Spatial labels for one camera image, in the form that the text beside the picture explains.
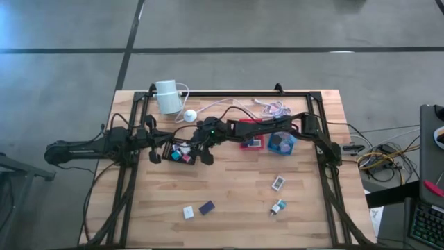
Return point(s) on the black plastic basket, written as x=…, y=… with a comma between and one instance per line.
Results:
x=170, y=160

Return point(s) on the black capped blue hourglass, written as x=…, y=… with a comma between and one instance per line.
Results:
x=276, y=140

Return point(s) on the white cube charger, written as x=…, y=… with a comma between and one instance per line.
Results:
x=188, y=212

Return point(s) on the white digital thermometer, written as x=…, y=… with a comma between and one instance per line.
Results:
x=256, y=142
x=278, y=183

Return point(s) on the small white plug charger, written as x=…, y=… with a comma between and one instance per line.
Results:
x=185, y=150

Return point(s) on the black flat panel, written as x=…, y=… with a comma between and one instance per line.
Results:
x=392, y=194

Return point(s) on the white cylindrical lamp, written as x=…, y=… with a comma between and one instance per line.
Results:
x=168, y=99

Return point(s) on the red plastic basket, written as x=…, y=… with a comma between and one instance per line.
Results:
x=243, y=147

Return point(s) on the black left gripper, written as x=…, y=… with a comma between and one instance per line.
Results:
x=151, y=139

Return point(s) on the black power adapter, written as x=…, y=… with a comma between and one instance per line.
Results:
x=354, y=148

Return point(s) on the teal and white charger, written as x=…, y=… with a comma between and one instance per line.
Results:
x=176, y=155

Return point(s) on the purple plug charger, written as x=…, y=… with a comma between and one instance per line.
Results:
x=175, y=147

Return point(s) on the purple hourglass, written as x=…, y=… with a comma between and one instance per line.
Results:
x=286, y=146

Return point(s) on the printed paper sheet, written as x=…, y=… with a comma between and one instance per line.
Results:
x=376, y=217

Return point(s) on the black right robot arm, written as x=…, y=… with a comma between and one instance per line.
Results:
x=263, y=126

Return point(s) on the dark blue digital thermometer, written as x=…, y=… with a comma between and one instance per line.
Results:
x=206, y=207

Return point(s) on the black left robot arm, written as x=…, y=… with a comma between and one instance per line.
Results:
x=86, y=147

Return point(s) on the pink plug charger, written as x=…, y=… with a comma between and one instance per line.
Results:
x=186, y=158

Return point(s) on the black aluminium table frame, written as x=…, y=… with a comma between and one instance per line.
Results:
x=243, y=93

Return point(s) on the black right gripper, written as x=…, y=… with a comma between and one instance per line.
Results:
x=211, y=133

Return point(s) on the teal plug charger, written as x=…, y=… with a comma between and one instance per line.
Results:
x=281, y=204

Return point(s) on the black keyboard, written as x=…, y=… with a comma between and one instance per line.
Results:
x=428, y=225

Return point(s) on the blue plastic basket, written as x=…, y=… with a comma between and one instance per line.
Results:
x=277, y=151

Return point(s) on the white grey plug charger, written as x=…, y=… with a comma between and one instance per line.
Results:
x=275, y=209

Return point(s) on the white and yellow object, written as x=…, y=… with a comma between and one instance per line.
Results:
x=440, y=137

